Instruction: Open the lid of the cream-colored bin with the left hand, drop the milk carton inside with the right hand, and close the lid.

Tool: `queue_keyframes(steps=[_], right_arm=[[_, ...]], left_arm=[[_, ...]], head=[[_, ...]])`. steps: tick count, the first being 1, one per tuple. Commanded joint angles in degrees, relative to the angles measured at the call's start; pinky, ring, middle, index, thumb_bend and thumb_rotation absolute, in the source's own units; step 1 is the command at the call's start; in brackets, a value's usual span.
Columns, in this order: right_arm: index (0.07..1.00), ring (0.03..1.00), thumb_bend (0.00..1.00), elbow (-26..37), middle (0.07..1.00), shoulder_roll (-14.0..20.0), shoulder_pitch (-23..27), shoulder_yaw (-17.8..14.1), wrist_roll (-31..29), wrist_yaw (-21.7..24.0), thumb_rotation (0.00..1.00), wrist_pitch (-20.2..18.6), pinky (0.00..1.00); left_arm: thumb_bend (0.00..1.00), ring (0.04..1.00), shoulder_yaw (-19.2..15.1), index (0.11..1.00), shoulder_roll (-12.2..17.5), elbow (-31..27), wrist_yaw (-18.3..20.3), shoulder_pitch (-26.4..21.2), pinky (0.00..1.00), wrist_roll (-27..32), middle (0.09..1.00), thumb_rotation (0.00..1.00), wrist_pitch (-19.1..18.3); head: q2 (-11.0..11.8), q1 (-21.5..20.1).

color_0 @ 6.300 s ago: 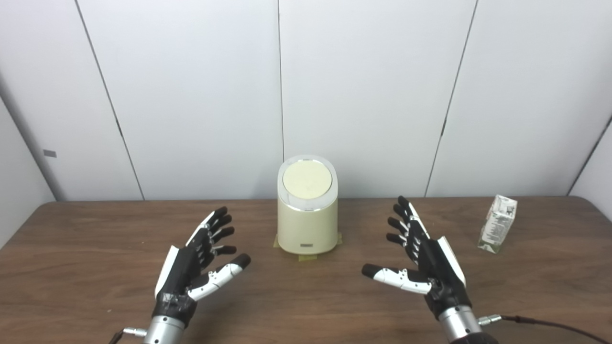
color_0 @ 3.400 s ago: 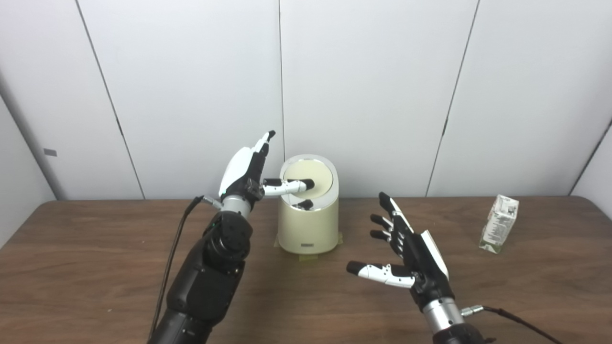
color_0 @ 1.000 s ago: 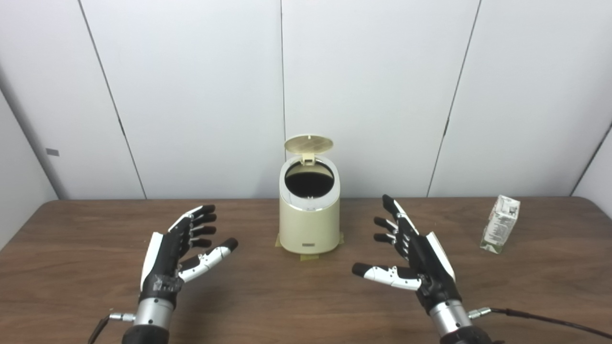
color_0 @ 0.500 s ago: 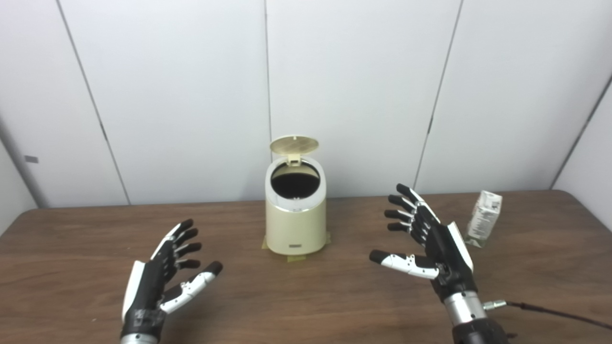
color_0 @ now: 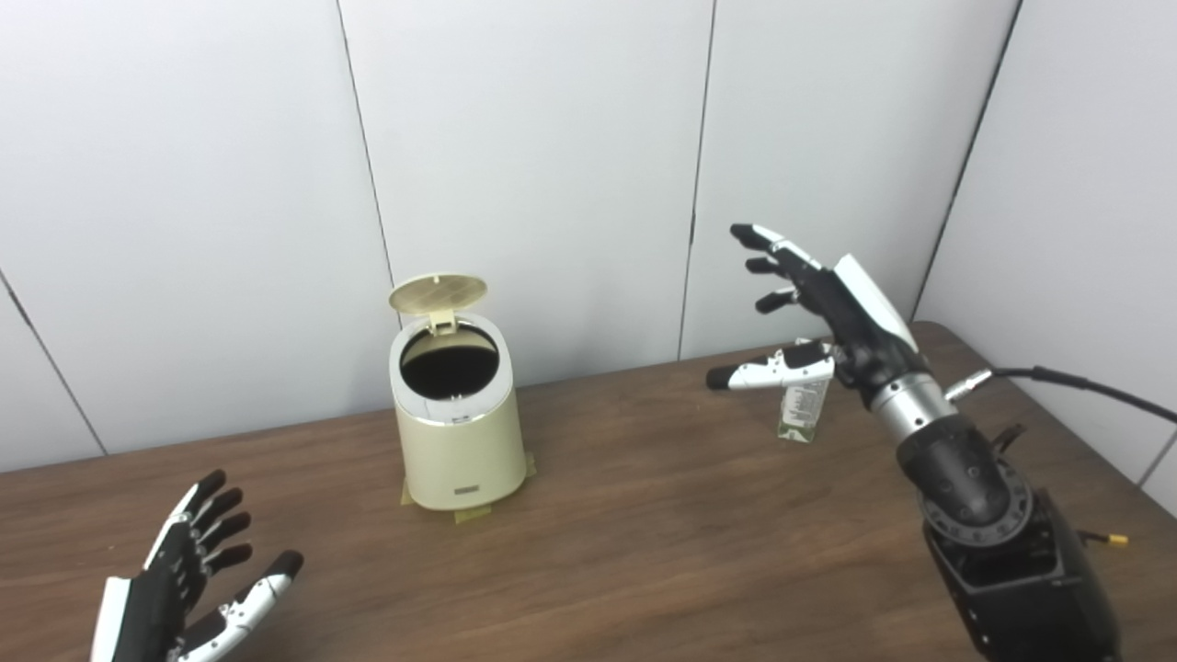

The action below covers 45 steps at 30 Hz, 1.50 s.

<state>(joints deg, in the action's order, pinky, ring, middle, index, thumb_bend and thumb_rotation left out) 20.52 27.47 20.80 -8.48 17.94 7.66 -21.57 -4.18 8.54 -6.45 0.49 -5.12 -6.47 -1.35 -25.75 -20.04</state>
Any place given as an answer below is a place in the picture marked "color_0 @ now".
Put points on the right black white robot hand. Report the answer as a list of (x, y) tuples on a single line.
[(855, 322)]

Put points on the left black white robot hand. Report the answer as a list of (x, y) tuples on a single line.
[(147, 607)]

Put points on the white green milk carton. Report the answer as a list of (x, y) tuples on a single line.
[(802, 409)]

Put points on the cream round bin lid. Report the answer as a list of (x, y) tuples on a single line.
[(437, 292)]

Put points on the yellow tape piece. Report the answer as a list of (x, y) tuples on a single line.
[(405, 494), (472, 515), (529, 465)]

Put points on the cream-colored round bin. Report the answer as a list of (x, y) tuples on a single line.
[(460, 450)]

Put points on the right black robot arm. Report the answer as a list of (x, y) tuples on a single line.
[(984, 515)]

